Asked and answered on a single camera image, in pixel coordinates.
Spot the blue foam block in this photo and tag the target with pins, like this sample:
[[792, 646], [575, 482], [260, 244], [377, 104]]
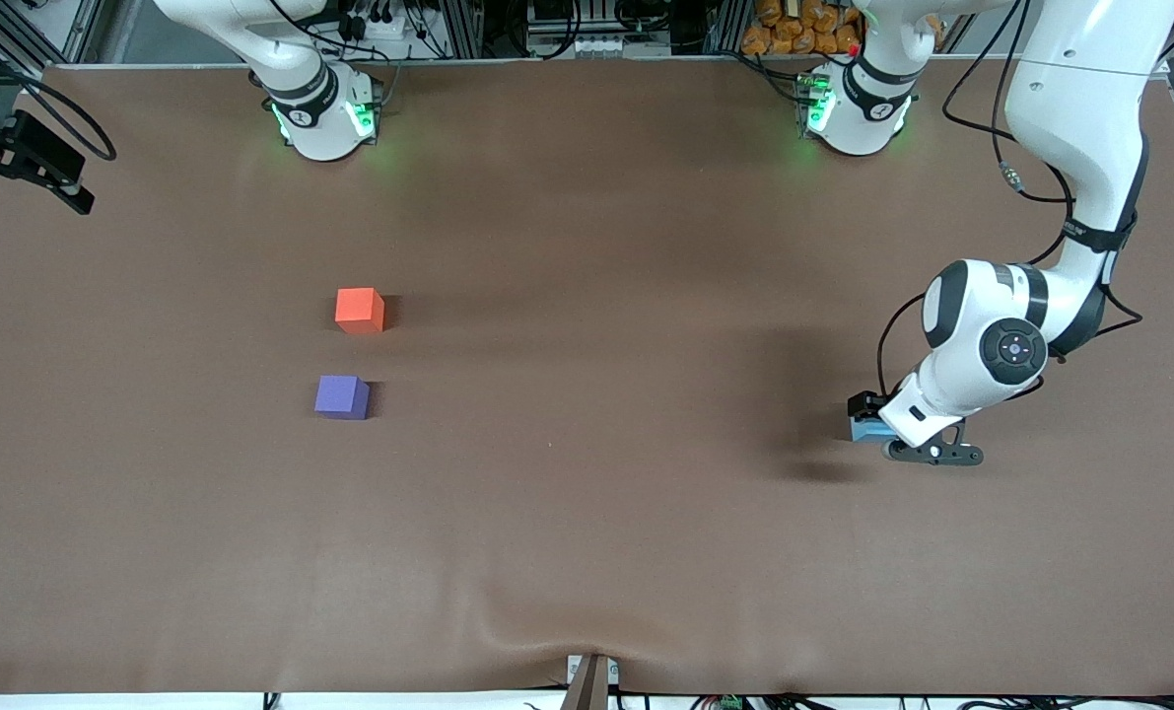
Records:
[[867, 430]]

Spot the white power strip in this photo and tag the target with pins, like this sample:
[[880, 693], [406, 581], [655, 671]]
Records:
[[577, 46]]

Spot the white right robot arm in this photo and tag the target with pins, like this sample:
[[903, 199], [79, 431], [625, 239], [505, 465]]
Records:
[[320, 108]]

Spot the brown table mat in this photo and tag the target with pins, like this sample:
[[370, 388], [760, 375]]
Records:
[[646, 542]]

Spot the orange packets pile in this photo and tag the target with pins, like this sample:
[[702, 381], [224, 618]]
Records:
[[794, 30]]

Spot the brown camera mount post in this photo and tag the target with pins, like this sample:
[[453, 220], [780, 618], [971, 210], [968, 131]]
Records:
[[589, 690]]

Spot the aluminium frame post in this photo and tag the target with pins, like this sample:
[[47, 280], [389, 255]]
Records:
[[79, 39]]

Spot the green terminal connector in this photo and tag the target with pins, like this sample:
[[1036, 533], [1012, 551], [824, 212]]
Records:
[[729, 703]]

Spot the purple foam block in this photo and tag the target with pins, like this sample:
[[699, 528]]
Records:
[[340, 396]]

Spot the orange foam block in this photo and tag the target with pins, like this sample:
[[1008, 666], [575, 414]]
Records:
[[358, 309]]

